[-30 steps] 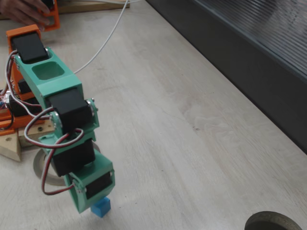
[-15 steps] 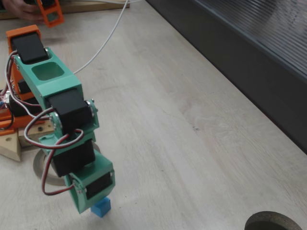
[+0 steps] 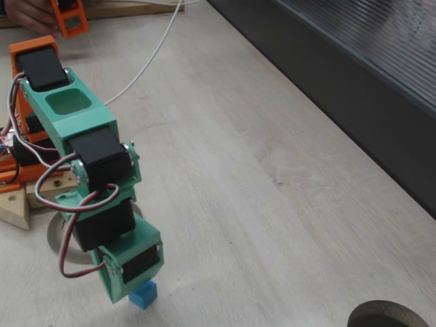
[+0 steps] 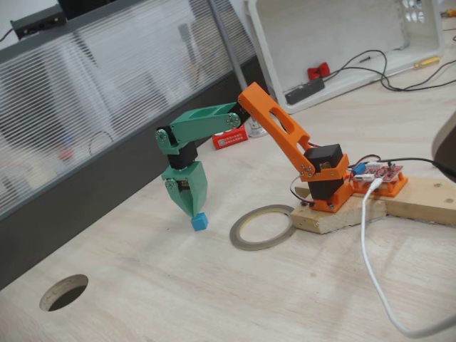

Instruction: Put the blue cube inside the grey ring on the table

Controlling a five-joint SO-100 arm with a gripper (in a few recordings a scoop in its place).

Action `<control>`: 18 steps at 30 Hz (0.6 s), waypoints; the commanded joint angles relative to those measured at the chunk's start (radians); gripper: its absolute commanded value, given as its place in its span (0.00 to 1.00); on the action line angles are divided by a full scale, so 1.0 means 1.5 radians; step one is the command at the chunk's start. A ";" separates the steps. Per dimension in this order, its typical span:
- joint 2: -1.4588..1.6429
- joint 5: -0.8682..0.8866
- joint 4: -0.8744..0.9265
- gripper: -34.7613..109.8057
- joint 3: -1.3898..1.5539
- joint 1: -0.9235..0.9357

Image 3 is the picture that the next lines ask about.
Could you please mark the small blue cube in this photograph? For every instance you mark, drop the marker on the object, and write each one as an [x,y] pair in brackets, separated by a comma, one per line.
[144,296]

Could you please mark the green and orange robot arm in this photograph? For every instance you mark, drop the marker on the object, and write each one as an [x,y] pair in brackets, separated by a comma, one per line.
[78,116]

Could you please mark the person's bare hand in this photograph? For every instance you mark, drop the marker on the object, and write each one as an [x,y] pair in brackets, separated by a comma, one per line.
[30,13]

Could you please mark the wooden base block with holes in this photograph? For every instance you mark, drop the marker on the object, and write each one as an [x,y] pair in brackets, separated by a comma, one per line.
[30,201]

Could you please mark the red controller circuit board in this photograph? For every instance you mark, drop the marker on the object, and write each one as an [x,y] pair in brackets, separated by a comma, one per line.
[5,138]

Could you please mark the flat tan wooden board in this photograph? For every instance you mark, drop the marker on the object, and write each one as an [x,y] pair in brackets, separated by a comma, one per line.
[136,8]

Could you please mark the orange circuit board mount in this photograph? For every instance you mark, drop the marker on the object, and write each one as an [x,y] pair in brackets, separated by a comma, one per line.
[8,177]

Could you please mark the frosted partition with grey frame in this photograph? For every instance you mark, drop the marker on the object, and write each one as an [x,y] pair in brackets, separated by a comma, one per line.
[340,68]

